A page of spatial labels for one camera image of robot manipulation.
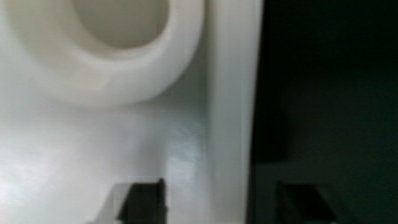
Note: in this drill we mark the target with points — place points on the white square table top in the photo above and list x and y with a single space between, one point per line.
126 103

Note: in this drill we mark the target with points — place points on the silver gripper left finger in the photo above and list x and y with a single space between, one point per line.
137 204

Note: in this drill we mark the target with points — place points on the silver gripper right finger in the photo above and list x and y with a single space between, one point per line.
300 206

